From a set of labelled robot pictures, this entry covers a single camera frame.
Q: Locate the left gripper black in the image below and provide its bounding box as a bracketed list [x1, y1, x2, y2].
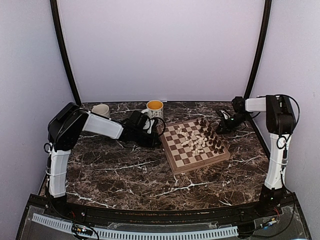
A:
[133, 129, 162, 149]

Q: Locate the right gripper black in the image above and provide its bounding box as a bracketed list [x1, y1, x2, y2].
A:
[214, 113, 249, 136]

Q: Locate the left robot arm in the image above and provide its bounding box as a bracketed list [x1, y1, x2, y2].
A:
[43, 102, 163, 218]

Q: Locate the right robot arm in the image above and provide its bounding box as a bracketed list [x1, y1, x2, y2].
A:
[215, 94, 300, 217]

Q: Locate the wooden chess board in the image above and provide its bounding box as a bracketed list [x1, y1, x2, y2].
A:
[157, 118, 231, 175]

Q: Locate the yellow inside patterned mug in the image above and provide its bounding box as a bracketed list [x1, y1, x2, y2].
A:
[141, 100, 164, 119]

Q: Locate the white ceramic mug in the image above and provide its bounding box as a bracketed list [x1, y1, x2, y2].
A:
[91, 104, 110, 118]

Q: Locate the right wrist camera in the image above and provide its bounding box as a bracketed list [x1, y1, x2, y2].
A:
[216, 108, 231, 120]

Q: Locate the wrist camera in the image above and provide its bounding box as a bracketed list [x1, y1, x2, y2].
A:
[216, 108, 231, 120]
[129, 110, 151, 130]

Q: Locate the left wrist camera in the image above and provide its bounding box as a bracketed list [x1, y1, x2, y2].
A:
[129, 110, 151, 130]

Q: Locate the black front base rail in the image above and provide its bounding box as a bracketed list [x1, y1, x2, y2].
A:
[24, 193, 298, 226]

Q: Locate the black frame post right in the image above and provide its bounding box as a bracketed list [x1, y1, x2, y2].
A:
[243, 0, 272, 99]

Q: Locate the black frame post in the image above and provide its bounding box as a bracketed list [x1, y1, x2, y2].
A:
[49, 0, 82, 106]
[243, 0, 272, 99]

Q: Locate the white cable duct strip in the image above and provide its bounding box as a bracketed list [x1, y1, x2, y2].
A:
[31, 213, 239, 240]

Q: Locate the black frame post left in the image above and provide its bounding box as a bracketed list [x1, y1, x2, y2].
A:
[49, 0, 82, 106]

